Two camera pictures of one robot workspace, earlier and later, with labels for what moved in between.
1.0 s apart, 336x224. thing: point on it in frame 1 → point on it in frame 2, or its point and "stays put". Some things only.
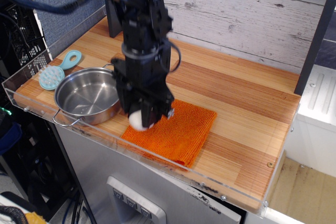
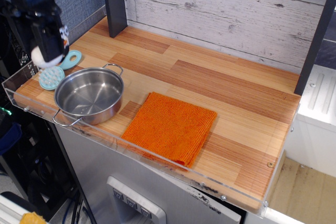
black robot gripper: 143,72 → 29,13
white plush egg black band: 135,120 → 38,57
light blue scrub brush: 52,77 stays put
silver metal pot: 88,94 stays put
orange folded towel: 177,139 stays put
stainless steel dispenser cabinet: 121,186 stays put
